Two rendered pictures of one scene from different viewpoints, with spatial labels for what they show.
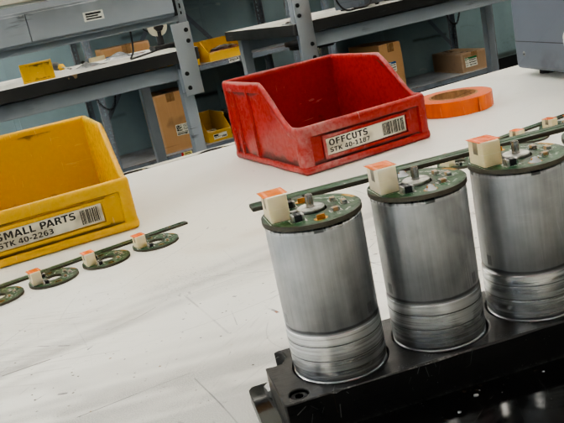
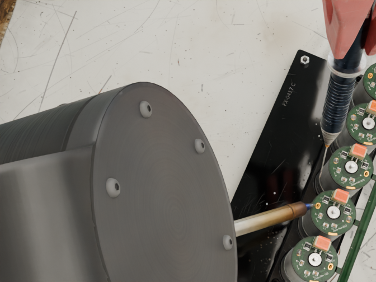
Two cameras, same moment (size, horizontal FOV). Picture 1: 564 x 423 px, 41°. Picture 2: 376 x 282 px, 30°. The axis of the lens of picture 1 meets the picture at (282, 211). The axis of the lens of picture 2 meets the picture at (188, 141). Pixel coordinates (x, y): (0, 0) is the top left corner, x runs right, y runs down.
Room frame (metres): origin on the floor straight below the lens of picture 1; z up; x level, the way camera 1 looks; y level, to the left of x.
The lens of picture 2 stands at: (0.16, -0.20, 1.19)
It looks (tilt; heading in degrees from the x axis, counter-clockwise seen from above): 73 degrees down; 121
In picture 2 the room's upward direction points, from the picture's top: 3 degrees clockwise
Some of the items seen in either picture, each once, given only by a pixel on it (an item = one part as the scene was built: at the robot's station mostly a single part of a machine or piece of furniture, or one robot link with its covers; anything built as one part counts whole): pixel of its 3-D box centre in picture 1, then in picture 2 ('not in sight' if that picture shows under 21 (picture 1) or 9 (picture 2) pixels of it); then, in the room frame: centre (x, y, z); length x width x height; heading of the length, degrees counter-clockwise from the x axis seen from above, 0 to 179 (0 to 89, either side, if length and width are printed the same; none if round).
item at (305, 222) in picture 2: not in sight; (324, 220); (0.19, -0.09, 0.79); 0.02 x 0.02 x 0.05
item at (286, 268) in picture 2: not in sight; (306, 264); (0.20, -0.12, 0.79); 0.02 x 0.02 x 0.05
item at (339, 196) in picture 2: not in sight; (339, 198); (0.19, -0.08, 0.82); 0.01 x 0.01 x 0.01; 10
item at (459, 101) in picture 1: (454, 101); not in sight; (0.59, -0.15, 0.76); 0.06 x 0.06 x 0.01
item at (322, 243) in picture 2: not in sight; (321, 245); (0.20, -0.11, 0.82); 0.01 x 0.01 x 0.01; 10
